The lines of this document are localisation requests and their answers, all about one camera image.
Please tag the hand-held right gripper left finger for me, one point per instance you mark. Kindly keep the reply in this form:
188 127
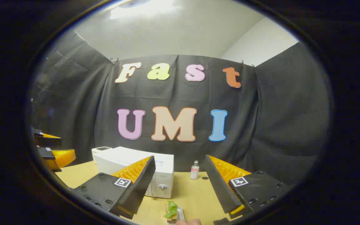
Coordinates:
141 187

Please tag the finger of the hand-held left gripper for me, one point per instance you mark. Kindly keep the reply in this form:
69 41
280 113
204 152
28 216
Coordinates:
47 141
46 153

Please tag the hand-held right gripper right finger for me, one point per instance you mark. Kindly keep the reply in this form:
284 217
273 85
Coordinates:
220 187

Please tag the white microwave oven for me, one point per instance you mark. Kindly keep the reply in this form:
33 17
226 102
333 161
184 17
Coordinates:
167 175

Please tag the sandwich with green lettuce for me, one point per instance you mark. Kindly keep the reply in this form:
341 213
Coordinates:
171 209

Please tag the small clear bottle pink label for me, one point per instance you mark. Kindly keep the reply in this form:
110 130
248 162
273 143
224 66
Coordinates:
194 171

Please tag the white rectangular plastic tray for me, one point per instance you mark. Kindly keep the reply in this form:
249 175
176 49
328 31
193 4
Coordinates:
181 214

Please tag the white toaster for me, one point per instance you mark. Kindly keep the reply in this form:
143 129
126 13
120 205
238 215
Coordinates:
100 151

